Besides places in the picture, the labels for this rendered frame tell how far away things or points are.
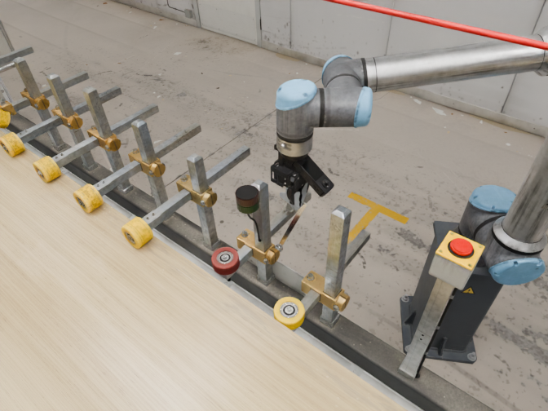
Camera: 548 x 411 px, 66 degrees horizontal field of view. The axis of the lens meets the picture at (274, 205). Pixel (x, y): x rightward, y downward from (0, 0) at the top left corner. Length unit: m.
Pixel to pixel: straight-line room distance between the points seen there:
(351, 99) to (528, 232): 0.69
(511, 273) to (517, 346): 0.89
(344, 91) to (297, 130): 0.14
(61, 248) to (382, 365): 1.00
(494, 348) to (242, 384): 1.49
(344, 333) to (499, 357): 1.09
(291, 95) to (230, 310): 0.56
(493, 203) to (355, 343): 0.65
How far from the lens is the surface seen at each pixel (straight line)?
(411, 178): 2.95
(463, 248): 0.87
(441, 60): 1.14
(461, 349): 2.17
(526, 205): 1.35
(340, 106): 0.97
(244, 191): 1.08
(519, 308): 2.46
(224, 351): 1.07
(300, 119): 0.97
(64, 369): 1.17
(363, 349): 1.31
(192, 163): 1.26
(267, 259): 1.27
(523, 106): 3.63
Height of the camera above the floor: 1.85
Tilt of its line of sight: 44 degrees down
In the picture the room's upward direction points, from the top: 3 degrees counter-clockwise
